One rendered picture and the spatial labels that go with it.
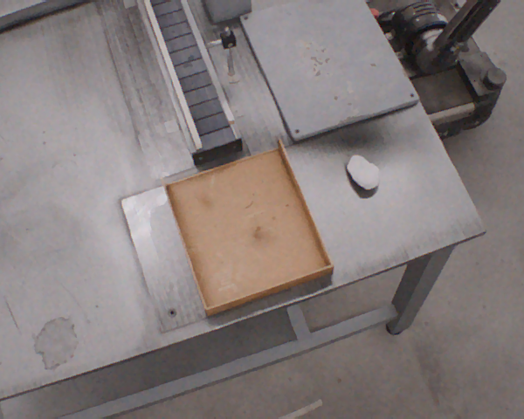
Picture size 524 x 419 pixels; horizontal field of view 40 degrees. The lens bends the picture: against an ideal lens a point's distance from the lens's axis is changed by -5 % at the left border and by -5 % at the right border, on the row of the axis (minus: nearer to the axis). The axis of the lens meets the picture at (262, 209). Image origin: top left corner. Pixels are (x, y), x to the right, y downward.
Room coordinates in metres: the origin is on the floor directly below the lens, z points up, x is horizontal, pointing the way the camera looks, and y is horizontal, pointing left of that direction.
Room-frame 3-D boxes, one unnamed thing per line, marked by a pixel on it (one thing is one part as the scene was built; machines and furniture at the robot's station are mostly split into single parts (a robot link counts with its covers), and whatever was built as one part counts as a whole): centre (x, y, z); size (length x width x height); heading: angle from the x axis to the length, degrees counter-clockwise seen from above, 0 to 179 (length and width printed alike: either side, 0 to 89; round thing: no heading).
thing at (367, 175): (0.71, -0.21, 0.85); 0.08 x 0.07 x 0.04; 177
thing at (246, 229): (0.61, 0.04, 0.85); 0.30 x 0.26 x 0.04; 17
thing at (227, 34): (0.98, 0.07, 0.91); 0.07 x 0.03 x 0.16; 107
